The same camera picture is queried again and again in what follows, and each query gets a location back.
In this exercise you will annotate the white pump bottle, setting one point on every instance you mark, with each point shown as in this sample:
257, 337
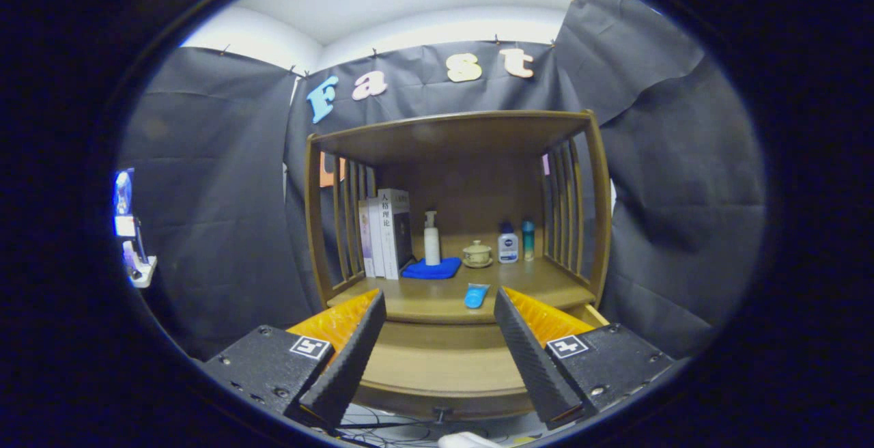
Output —
432, 243

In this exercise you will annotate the blue folded cloth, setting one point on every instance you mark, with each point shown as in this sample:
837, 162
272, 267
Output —
430, 270

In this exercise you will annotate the purple spine book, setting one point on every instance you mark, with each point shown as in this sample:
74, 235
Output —
365, 243

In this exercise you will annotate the wooden countertop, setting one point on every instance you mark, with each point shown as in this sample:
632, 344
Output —
437, 298

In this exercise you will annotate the wooden drawer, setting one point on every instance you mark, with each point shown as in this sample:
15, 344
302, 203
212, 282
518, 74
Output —
444, 359

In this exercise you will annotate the thick white black book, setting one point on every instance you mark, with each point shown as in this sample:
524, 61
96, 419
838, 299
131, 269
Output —
397, 233

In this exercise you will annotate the blue white tube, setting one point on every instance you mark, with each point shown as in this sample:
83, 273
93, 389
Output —
476, 296

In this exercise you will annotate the wooden cabinet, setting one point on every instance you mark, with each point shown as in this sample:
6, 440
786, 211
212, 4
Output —
471, 188

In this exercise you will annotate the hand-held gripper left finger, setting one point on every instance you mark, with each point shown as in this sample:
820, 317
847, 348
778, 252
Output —
351, 359

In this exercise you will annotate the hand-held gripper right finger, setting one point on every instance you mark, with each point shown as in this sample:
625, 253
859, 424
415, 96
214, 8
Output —
527, 359

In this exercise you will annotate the white blue lotion bottle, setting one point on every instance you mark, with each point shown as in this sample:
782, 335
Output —
508, 246

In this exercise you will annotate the teal spray bottle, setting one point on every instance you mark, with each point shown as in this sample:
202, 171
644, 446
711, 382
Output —
528, 242

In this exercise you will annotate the thin white book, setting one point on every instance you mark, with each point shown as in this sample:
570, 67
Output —
375, 240

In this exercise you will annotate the beige lidded teacup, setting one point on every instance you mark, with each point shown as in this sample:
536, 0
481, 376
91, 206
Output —
477, 255

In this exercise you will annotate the black backdrop cloth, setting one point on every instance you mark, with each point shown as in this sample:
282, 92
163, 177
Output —
225, 195

